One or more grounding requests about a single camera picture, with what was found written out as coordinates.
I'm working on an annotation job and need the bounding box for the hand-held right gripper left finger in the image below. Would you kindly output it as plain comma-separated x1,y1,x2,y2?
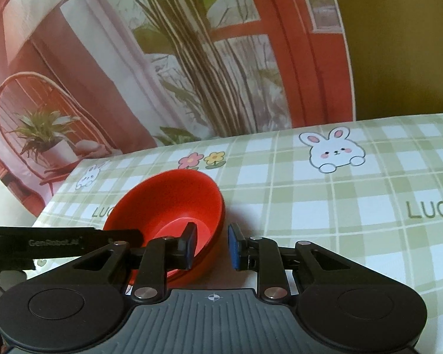
74,223,199,301

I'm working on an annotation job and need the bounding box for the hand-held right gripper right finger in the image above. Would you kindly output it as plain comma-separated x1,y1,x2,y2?
227,223,342,299

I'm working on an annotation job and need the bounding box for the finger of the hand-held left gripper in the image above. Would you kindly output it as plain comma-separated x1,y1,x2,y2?
0,227,144,264

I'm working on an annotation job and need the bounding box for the red bowl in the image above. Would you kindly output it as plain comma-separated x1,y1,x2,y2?
102,169,224,262
126,188,228,286

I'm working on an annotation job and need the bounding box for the green checked tablecloth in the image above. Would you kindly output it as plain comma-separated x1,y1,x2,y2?
26,112,443,354

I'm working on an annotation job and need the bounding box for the brown board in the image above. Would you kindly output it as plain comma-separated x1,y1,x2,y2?
328,0,443,122

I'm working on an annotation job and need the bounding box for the printed wall cloth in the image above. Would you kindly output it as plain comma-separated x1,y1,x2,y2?
0,0,355,216

